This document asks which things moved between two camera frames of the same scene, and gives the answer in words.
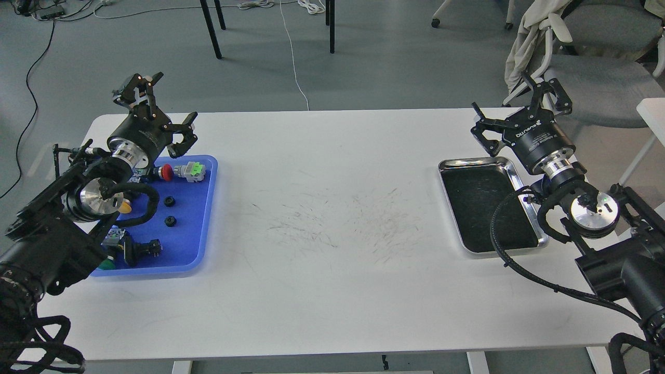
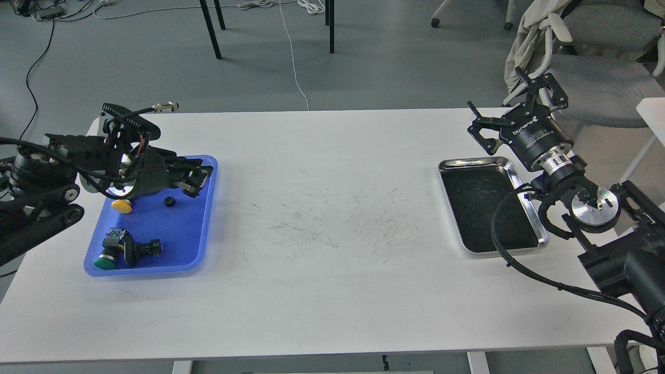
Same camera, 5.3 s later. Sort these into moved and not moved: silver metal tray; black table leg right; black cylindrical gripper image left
Moved: black cylindrical gripper image left
Not moved: black table leg right; silver metal tray
